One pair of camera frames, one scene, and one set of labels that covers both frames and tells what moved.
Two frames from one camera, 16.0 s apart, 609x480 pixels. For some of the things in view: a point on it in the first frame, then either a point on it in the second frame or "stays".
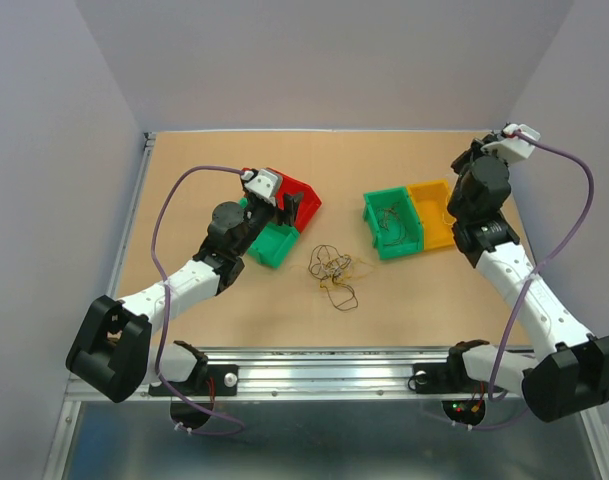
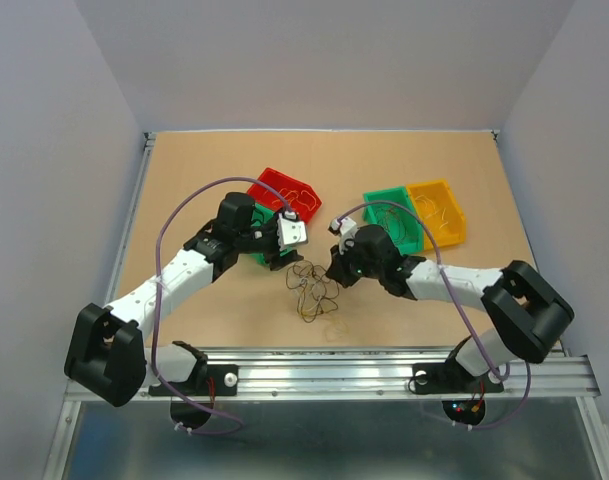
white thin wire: [443, 217] → [430, 215]
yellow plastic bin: [432, 201] stays
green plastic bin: [393, 222] stays
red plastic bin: [310, 201] stays
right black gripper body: [476, 147] → [351, 265]
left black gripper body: [257, 217] → [263, 240]
